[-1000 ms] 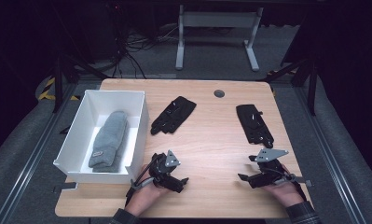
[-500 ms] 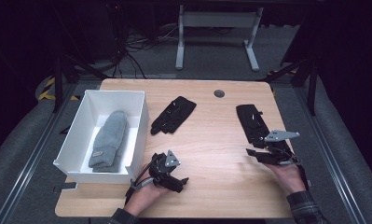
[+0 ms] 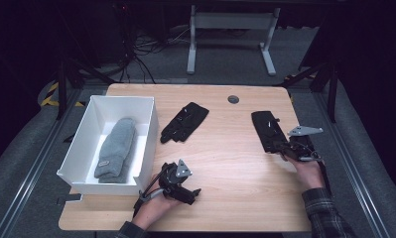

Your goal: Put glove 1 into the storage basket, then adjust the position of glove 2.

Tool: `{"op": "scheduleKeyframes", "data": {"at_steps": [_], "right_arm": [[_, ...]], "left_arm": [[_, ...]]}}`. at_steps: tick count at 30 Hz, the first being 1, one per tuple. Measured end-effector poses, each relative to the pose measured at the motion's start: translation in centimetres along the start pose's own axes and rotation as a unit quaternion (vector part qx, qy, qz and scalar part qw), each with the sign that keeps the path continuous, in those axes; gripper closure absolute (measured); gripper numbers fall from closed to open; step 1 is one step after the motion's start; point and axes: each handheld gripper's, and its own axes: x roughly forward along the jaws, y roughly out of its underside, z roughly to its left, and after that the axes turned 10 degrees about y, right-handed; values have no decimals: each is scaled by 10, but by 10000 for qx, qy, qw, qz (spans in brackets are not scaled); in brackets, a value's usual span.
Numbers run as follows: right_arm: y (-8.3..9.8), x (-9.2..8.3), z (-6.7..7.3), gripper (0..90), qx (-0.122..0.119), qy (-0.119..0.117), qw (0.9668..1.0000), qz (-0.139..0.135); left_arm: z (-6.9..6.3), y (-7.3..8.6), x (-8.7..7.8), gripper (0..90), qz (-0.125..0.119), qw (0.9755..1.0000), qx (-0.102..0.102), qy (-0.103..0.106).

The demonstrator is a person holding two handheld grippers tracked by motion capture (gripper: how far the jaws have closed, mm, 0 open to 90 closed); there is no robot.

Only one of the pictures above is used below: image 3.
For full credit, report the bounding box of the black glove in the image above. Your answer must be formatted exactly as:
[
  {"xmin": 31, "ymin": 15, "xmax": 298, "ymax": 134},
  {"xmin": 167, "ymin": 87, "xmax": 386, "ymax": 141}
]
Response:
[
  {"xmin": 160, "ymin": 101, "xmax": 210, "ymax": 145},
  {"xmin": 250, "ymin": 110, "xmax": 291, "ymax": 155}
]

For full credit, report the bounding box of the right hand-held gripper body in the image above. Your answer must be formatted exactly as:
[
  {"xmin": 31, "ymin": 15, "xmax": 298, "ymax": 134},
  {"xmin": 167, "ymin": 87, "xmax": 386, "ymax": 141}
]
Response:
[{"xmin": 286, "ymin": 125, "xmax": 325, "ymax": 163}]

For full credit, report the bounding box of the white box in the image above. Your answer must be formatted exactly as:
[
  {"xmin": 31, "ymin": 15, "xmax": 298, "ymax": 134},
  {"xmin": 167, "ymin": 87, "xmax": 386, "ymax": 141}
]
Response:
[{"xmin": 56, "ymin": 94, "xmax": 160, "ymax": 196}]

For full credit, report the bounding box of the yellow black hazard tape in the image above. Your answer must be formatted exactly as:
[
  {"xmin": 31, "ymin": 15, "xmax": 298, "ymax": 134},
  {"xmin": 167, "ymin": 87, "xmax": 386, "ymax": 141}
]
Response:
[{"xmin": 40, "ymin": 81, "xmax": 86, "ymax": 108}]

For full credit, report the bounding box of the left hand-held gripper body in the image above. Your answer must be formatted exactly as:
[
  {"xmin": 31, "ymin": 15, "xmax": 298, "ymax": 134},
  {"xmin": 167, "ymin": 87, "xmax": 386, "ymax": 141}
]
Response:
[{"xmin": 158, "ymin": 159, "xmax": 194, "ymax": 200}]

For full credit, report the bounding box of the aluminium floor rail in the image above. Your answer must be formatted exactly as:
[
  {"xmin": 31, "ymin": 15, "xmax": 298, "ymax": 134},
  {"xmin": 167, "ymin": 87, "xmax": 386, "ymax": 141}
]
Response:
[
  {"xmin": 313, "ymin": 92, "xmax": 392, "ymax": 238},
  {"xmin": 0, "ymin": 88, "xmax": 84, "ymax": 238}
]

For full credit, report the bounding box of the grey knit mitten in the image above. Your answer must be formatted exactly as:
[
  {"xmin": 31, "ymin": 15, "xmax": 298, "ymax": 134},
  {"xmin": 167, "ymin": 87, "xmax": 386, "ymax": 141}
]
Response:
[
  {"xmin": 93, "ymin": 117, "xmax": 137, "ymax": 179},
  {"xmin": 96, "ymin": 132, "xmax": 139, "ymax": 184}
]

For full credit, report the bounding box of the person's right hand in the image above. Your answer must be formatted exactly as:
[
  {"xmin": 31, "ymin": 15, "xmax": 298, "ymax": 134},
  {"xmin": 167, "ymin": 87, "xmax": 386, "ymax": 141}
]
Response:
[{"xmin": 280, "ymin": 153, "xmax": 327, "ymax": 199}]

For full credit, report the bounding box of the right hand-held gripper cable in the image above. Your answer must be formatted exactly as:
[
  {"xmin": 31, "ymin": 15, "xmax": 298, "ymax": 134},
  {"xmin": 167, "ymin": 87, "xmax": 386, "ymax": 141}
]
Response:
[{"xmin": 309, "ymin": 150, "xmax": 332, "ymax": 196}]

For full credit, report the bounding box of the black table bracket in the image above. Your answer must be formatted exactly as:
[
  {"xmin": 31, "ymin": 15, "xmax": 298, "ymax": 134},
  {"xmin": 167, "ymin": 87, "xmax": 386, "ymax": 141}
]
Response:
[{"xmin": 56, "ymin": 193, "xmax": 83, "ymax": 206}]

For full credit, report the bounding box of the left hand-held gripper cable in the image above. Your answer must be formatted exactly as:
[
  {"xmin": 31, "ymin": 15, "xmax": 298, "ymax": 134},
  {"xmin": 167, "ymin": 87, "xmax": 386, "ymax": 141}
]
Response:
[{"xmin": 133, "ymin": 164, "xmax": 174, "ymax": 216}]

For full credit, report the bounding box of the bundle of floor cables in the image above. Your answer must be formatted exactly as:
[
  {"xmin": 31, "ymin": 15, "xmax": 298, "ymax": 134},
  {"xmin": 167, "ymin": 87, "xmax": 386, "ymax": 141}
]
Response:
[{"xmin": 110, "ymin": 2, "xmax": 195, "ymax": 84}]

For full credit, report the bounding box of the white metal desk frame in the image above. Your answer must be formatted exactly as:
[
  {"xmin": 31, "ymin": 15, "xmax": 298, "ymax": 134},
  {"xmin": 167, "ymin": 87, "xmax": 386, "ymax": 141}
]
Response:
[{"xmin": 186, "ymin": 4, "xmax": 282, "ymax": 76}]

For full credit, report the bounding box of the black metal stand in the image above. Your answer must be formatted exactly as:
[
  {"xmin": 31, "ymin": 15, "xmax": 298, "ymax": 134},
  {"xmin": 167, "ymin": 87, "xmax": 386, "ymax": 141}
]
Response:
[
  {"xmin": 274, "ymin": 60, "xmax": 339, "ymax": 124},
  {"xmin": 56, "ymin": 58, "xmax": 118, "ymax": 121}
]

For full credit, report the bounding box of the person's left hand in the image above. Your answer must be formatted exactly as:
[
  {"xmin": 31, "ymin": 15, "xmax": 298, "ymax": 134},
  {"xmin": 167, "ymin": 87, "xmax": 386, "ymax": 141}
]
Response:
[{"xmin": 131, "ymin": 172, "xmax": 184, "ymax": 231}]

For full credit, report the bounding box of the hand-held gripper cable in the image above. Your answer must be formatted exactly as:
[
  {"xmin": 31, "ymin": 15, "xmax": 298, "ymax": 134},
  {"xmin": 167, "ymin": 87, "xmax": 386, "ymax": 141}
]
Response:
[
  {"xmin": 133, "ymin": 164, "xmax": 174, "ymax": 216},
  {"xmin": 309, "ymin": 150, "xmax": 332, "ymax": 196}
]

